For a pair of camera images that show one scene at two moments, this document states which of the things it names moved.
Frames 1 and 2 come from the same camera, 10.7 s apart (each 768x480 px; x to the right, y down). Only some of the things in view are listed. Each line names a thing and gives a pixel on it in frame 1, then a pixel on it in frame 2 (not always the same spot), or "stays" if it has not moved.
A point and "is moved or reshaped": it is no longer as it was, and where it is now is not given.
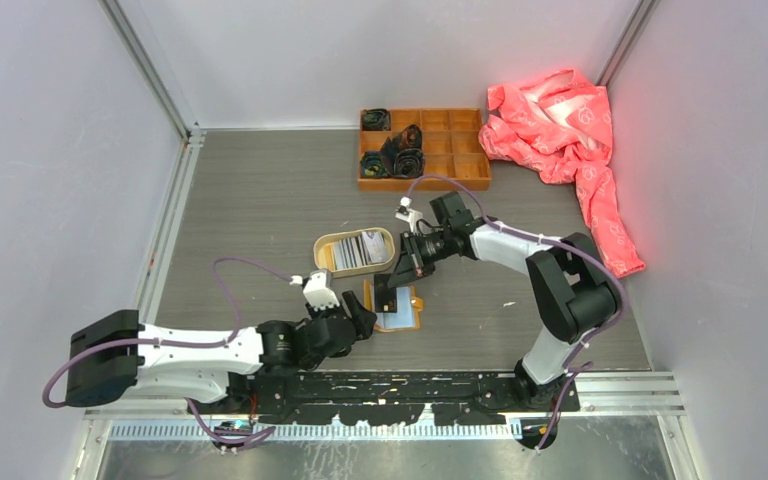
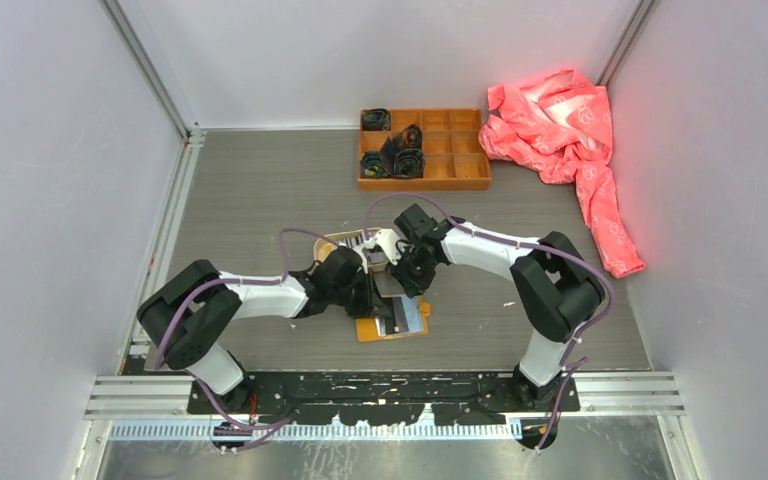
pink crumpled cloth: [559, 127] stays
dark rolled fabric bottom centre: [409, 163] stays
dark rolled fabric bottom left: [372, 165] stays
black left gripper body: [323, 313] → [357, 297]
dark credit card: [385, 297] → [397, 322]
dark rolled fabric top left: [376, 119] stays
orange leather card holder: [408, 309] is moved or reshaped
